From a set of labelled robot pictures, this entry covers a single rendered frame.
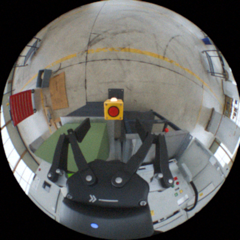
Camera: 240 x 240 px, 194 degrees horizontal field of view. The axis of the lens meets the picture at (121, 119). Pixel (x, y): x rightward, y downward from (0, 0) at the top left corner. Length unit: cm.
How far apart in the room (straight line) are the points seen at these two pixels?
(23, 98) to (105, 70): 210
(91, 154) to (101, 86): 107
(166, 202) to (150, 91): 144
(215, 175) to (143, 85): 159
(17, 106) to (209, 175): 323
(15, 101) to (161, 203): 271
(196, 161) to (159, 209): 64
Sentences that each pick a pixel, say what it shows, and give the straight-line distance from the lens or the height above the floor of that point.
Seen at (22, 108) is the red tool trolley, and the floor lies 52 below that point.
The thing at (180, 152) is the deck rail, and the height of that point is 88.
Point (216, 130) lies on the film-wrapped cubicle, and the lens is 434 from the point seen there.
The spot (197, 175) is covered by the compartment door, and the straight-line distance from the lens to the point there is 104.
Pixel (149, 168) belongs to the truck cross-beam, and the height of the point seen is 90.
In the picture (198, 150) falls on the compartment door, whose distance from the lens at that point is 103.
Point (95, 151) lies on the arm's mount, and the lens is 28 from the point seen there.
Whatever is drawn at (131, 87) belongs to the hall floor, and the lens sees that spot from 121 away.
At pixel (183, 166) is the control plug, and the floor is 103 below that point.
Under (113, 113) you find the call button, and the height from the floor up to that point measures 91.
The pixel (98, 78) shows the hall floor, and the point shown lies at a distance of 124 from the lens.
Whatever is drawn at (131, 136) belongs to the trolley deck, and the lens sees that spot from 46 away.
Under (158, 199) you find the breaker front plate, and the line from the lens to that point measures 67.
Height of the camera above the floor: 118
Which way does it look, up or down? 67 degrees down
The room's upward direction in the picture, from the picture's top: 171 degrees clockwise
